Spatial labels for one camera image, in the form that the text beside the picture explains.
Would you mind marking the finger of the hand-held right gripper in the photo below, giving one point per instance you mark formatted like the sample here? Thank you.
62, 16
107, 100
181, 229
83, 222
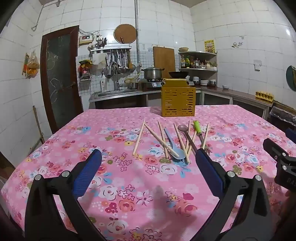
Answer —
274, 149
291, 134

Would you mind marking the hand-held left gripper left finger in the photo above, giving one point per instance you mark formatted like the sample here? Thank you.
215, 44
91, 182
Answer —
87, 171

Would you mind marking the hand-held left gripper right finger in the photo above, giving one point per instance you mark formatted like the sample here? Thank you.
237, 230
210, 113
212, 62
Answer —
208, 169

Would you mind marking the blue plastic spoon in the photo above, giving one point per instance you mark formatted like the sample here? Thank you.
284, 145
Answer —
178, 154

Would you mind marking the brown wooden spoon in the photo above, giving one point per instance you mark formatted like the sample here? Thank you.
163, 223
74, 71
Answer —
183, 128

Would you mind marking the yellow perforated utensil holder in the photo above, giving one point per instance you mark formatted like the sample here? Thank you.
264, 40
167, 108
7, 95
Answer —
178, 99

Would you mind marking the hanging kitchen utensils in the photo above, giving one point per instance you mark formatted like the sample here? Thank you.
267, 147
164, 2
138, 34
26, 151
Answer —
118, 63

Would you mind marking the pink floral tablecloth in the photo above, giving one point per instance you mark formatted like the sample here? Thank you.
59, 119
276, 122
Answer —
129, 185

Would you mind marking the yellow egg carton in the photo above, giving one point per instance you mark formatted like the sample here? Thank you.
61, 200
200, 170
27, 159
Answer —
264, 96

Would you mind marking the green round hanging object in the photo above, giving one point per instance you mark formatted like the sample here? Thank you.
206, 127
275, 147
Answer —
291, 78

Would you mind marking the kitchen counter cabinet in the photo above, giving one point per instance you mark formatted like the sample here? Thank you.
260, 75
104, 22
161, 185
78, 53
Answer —
231, 98

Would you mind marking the wooden stick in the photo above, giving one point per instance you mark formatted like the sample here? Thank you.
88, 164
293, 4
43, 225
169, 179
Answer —
38, 125

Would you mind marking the steel kitchen sink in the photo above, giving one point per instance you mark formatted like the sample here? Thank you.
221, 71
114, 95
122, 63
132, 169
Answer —
115, 93

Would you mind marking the stack of white bowls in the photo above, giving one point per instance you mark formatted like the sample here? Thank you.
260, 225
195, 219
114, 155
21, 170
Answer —
204, 82

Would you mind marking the dark wooden glass door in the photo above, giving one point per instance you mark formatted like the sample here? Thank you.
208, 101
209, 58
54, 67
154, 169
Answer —
60, 78

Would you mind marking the black wok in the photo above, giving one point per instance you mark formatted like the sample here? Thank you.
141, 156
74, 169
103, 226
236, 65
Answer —
178, 74

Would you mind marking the gas stove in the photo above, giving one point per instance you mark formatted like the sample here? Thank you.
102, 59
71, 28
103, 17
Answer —
153, 83

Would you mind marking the row of condiment bottles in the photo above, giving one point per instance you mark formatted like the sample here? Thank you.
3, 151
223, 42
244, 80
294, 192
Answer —
193, 62

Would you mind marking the steel cooking pot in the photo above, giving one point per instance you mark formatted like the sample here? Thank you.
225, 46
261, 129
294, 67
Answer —
152, 73

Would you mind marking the wooden cutting board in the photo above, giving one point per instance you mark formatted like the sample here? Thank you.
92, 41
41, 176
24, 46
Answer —
164, 59

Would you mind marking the hanging plastic bags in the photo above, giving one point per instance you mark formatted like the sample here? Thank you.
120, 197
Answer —
31, 66

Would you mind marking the bowl on shelf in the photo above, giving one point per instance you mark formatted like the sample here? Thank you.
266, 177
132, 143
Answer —
183, 49

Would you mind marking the white electrical box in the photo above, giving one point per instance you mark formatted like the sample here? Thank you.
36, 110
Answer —
85, 39

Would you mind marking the round bamboo lid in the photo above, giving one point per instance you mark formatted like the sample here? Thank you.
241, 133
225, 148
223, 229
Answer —
125, 33

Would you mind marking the vertical metal pipe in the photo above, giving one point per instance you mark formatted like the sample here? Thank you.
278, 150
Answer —
137, 34

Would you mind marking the white wall socket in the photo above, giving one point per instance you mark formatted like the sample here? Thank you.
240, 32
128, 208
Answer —
257, 65

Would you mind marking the corner wall shelf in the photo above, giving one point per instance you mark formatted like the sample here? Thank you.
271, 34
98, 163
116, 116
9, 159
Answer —
198, 69

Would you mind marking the yellow wall poster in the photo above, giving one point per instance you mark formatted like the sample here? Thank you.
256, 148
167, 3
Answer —
209, 45

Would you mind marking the wall utensil rack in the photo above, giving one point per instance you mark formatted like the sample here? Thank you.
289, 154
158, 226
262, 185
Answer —
111, 49

